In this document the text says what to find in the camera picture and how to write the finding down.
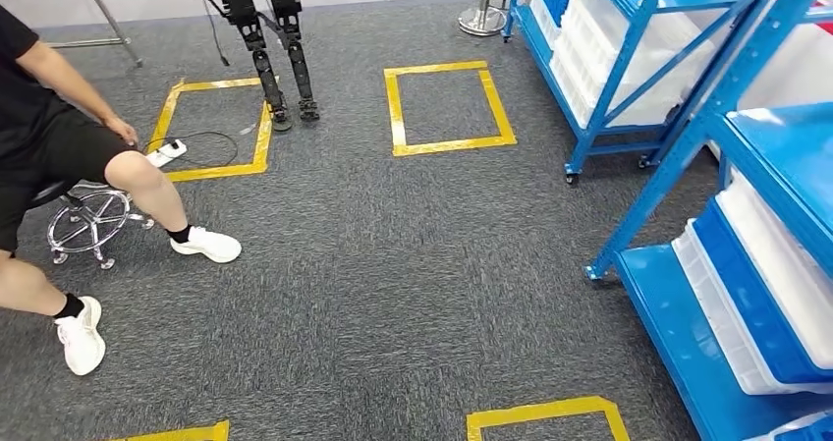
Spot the person's left hand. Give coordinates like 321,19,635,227
103,115,139,146

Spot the blue metal shelf rack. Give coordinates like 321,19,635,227
583,0,833,441
501,0,789,186

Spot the white power strip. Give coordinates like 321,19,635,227
143,139,189,169

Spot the person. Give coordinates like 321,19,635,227
0,5,242,377

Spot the chrome swivel stool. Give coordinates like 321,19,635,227
28,177,156,271

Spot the yellow floor tape square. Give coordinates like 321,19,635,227
383,60,519,158
145,75,275,184

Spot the white sneaker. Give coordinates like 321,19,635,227
53,296,107,377
170,226,242,265

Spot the black humanoid robot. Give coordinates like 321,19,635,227
154,0,321,133

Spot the chrome stanchion round base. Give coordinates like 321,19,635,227
457,0,509,38

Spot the red barrier belt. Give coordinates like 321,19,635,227
735,0,833,36

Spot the black floor cable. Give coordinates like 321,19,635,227
141,131,240,169

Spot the grey metal support frame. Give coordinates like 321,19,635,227
48,0,144,69

